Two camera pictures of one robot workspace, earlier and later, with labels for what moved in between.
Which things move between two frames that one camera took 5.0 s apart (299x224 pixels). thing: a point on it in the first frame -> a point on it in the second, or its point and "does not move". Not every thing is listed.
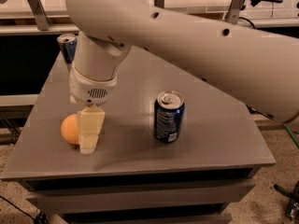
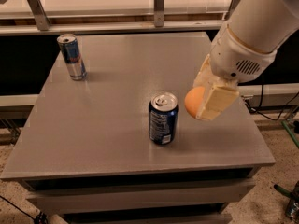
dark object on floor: x=292 y=204 does not move
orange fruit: x=69 y=129 -> x=193 y=98
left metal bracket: x=36 y=8 does not move
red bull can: x=67 y=43 does not move
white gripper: x=90 y=90 -> x=238 y=56
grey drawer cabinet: x=174 y=149 does not move
